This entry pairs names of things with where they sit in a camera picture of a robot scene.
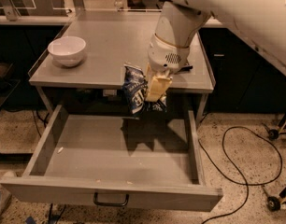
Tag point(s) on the black caster wheel lower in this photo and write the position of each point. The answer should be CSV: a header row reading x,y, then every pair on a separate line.
x,y
273,203

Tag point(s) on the black drawer handle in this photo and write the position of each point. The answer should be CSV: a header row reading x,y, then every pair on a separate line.
x,y
110,199

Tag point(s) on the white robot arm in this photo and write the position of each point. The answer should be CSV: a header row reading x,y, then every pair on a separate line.
x,y
259,23

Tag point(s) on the clear plastic water bottle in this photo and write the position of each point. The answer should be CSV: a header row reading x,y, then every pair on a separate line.
x,y
118,4

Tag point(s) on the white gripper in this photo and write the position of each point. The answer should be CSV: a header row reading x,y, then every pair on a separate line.
x,y
164,57

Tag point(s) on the grey open top drawer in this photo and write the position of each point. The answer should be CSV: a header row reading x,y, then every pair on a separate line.
x,y
155,160

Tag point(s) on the blue chip bag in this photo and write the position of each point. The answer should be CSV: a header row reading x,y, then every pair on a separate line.
x,y
135,89

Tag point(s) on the grey metal table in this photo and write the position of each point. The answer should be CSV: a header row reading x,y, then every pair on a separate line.
x,y
114,38

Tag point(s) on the white ceramic bowl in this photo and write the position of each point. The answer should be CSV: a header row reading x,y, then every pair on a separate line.
x,y
67,50

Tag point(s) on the black caster wheel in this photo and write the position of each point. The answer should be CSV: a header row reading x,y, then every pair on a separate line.
x,y
273,134
273,203

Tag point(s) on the black caster wheel upper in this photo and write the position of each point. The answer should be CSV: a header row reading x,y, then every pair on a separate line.
x,y
273,134

